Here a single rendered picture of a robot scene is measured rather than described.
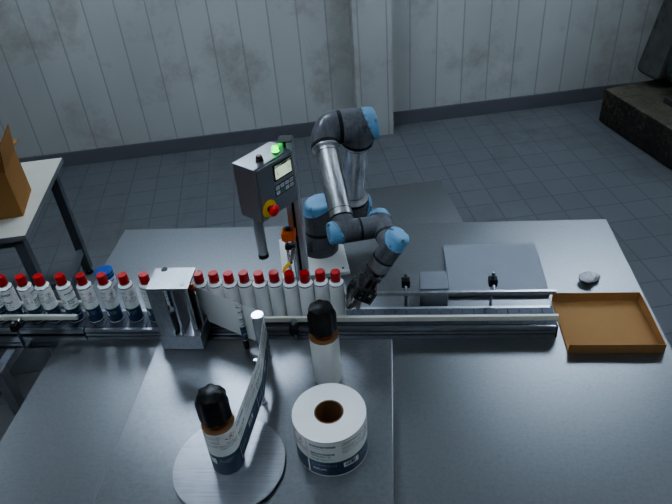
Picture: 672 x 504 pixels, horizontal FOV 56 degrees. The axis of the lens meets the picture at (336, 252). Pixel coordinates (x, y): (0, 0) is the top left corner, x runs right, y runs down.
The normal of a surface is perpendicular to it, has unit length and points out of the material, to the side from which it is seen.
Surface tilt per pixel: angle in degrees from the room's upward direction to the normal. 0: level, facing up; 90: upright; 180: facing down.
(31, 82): 90
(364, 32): 90
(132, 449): 0
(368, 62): 90
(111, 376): 0
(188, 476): 0
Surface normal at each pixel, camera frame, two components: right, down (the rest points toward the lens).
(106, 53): 0.14, 0.58
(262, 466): -0.07, -0.80
